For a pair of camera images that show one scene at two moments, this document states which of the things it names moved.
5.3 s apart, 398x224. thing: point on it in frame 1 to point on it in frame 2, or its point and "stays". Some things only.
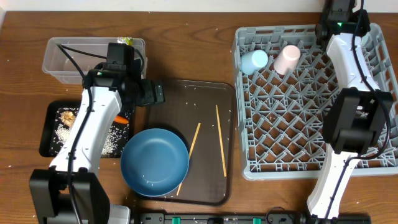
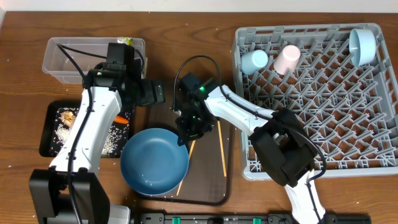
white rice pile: (116, 144) stays
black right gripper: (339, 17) to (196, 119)
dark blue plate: (155, 162) stays
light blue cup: (251, 61) stays
